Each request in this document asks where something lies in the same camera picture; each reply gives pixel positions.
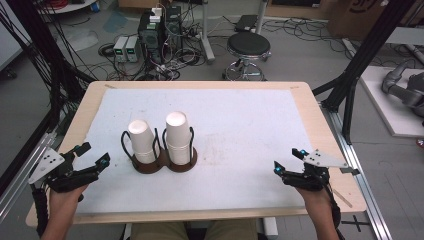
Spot black metal frame stand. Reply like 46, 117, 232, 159
312, 0, 418, 145
0, 0, 96, 116

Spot cardboard box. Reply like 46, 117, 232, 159
327, 0, 424, 42

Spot aluminium rail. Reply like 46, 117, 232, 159
320, 104, 394, 240
0, 132, 58, 223

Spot black computer tower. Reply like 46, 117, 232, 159
137, 5, 183, 65

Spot grey power supply unit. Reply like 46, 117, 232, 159
113, 35, 129, 64
125, 35, 140, 64

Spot black flat device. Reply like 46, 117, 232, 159
234, 14, 260, 33

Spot white power strip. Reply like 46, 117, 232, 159
155, 63, 177, 80

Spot white table leg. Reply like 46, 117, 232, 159
262, 216, 279, 240

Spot white desk leg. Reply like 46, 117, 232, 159
199, 0, 217, 65

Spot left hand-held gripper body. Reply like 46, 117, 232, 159
28, 147, 101, 194

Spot person's right hand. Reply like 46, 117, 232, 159
294, 186, 330, 215

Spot white table mat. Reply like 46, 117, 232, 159
75, 87, 315, 215

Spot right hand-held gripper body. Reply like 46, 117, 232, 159
282, 149, 361, 192

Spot white paper cup stack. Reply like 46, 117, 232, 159
165, 111, 193, 166
127, 119, 158, 165

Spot black sleeved cable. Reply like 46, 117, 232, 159
31, 187, 52, 238
323, 184, 344, 240

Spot person's left hand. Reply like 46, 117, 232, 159
49, 184, 89, 218

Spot person's khaki trouser legs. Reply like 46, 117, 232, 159
129, 219, 260, 240

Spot white floor platform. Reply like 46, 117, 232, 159
359, 65, 424, 139

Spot black round stool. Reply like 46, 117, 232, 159
222, 31, 272, 82

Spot brown wire cup holder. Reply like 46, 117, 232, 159
120, 126, 199, 175

